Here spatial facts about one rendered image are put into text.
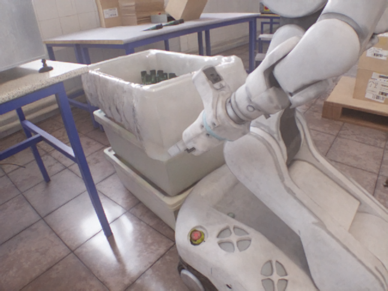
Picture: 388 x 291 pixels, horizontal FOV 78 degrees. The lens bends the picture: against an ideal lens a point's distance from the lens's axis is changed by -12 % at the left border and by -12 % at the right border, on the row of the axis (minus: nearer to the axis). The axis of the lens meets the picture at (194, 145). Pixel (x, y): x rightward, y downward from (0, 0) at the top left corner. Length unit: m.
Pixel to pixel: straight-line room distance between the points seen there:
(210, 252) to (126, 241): 0.61
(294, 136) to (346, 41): 0.43
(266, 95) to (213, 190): 0.57
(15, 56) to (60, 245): 0.84
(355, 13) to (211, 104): 0.25
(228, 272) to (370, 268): 0.34
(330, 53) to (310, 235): 0.47
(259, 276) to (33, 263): 1.00
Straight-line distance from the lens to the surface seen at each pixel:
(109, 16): 2.57
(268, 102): 0.39
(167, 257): 1.17
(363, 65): 2.33
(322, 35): 0.33
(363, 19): 0.33
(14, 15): 1.05
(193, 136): 0.49
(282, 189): 0.66
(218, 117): 0.44
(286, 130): 0.69
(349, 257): 0.70
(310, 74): 0.34
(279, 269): 0.77
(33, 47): 1.07
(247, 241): 0.74
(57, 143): 1.23
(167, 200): 1.05
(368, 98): 2.39
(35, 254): 1.41
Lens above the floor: 0.93
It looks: 31 degrees down
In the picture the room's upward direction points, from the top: 5 degrees counter-clockwise
